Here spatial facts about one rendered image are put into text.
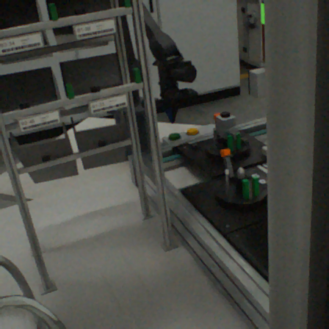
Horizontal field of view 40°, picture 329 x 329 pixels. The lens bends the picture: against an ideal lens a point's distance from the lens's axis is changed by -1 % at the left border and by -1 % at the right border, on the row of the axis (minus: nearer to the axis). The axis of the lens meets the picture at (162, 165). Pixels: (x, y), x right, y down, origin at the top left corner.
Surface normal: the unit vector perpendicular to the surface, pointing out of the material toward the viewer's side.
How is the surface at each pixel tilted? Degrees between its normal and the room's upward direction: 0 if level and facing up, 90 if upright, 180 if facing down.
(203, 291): 0
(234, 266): 0
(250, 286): 0
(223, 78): 90
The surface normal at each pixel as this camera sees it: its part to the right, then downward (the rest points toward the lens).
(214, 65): 0.32, 0.39
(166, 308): -0.11, -0.88
